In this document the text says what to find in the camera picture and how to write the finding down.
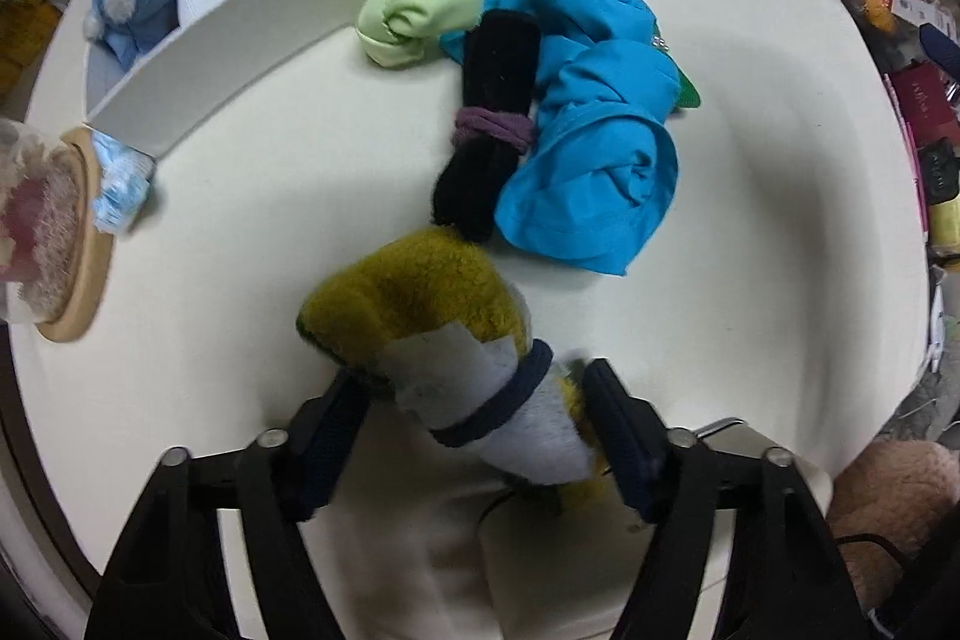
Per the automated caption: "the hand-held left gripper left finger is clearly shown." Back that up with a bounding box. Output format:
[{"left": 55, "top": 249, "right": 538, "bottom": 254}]
[{"left": 84, "top": 374, "right": 372, "bottom": 640}]

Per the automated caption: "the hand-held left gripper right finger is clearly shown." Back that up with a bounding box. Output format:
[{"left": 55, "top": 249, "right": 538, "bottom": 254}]
[{"left": 581, "top": 356, "right": 871, "bottom": 640}]

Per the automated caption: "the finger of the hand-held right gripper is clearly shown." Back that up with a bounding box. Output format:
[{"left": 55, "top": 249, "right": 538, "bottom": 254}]
[{"left": 919, "top": 23, "right": 960, "bottom": 70}]

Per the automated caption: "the olive yellow plush cloth roll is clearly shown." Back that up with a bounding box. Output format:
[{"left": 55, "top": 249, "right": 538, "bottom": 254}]
[{"left": 296, "top": 226, "right": 608, "bottom": 513}]

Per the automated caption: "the green ribbed bow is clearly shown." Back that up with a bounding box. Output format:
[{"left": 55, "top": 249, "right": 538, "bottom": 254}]
[{"left": 671, "top": 59, "right": 702, "bottom": 110}]

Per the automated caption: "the teal blue garment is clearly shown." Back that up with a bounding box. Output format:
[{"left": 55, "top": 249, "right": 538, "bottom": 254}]
[{"left": 439, "top": 0, "right": 680, "bottom": 277}]

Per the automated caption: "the light blue knit cloth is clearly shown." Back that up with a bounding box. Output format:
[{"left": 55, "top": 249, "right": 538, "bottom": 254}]
[{"left": 90, "top": 130, "right": 157, "bottom": 236}]

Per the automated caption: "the black cloth roll purple band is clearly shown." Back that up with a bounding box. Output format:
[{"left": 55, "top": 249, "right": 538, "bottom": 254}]
[{"left": 429, "top": 8, "right": 541, "bottom": 247}]

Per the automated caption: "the light green cloth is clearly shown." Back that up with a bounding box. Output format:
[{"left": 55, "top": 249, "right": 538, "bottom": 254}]
[{"left": 356, "top": 0, "right": 481, "bottom": 70}]

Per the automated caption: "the dark red paper bag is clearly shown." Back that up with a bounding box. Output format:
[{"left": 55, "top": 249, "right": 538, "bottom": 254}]
[{"left": 889, "top": 62, "right": 960, "bottom": 142}]

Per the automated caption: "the black pouch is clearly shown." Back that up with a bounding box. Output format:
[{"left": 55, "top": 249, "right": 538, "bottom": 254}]
[{"left": 919, "top": 139, "right": 960, "bottom": 206}]

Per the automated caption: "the yellow-green tissue pack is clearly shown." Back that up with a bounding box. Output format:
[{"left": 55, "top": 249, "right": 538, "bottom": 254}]
[{"left": 928, "top": 201, "right": 960, "bottom": 270}]

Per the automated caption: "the brown plush toy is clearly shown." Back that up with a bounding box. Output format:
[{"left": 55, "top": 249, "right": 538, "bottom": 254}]
[{"left": 825, "top": 439, "right": 960, "bottom": 611}]

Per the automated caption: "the glass dome with flowers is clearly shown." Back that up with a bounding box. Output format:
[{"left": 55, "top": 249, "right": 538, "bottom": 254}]
[{"left": 0, "top": 119, "right": 113, "bottom": 345}]

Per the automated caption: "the pile of yellow boxes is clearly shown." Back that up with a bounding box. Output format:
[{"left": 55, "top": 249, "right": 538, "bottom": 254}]
[{"left": 0, "top": 0, "right": 61, "bottom": 86}]

